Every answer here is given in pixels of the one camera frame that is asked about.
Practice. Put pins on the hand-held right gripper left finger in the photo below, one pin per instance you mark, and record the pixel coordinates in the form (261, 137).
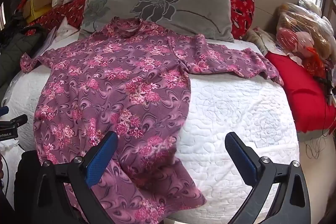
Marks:
(102, 158)

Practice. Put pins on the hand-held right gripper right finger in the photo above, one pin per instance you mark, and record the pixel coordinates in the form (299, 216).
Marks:
(241, 158)

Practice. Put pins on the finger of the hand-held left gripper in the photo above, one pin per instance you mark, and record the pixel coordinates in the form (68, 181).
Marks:
(3, 110)
(18, 121)

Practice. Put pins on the purple floral dress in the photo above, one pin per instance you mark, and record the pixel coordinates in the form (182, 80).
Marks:
(110, 87)

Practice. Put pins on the white quilted bed cover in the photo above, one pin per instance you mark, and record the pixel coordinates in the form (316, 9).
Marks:
(236, 113)

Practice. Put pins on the dark green jacket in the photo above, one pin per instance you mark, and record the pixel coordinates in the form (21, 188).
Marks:
(15, 56)

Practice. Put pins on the white paper sheet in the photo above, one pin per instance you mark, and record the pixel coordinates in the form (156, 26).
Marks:
(51, 39)

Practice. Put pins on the cardboard box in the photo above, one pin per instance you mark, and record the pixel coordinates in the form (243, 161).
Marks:
(39, 2)

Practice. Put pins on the beige folded cloth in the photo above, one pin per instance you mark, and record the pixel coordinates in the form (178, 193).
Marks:
(258, 39)

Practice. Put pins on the clear plastic bag of items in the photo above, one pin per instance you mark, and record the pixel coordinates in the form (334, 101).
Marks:
(304, 29)

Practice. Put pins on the grey floral pillow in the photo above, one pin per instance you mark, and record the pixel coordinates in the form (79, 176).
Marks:
(168, 3)

